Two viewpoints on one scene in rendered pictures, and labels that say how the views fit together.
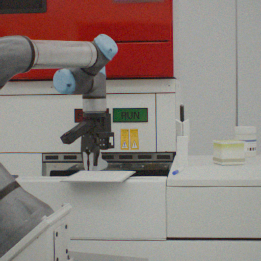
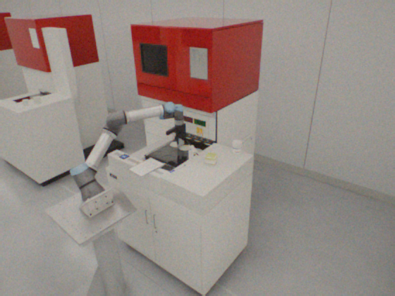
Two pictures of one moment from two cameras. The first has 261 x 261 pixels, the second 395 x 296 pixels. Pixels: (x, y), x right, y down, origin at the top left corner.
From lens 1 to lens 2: 150 cm
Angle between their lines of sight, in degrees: 40
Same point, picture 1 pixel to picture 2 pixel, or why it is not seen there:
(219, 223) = (175, 198)
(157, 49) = (205, 101)
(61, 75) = not seen: hidden behind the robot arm
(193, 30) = (300, 45)
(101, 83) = (178, 114)
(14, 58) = (117, 122)
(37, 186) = (128, 165)
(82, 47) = (155, 110)
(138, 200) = (153, 180)
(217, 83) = (309, 75)
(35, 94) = not seen: hidden behind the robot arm
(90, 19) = (183, 82)
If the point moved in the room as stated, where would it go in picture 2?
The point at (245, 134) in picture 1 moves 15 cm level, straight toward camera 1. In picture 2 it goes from (234, 146) to (221, 153)
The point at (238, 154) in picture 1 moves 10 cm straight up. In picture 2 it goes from (211, 162) to (211, 149)
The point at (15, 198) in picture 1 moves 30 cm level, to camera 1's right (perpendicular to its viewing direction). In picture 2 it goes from (87, 187) to (122, 203)
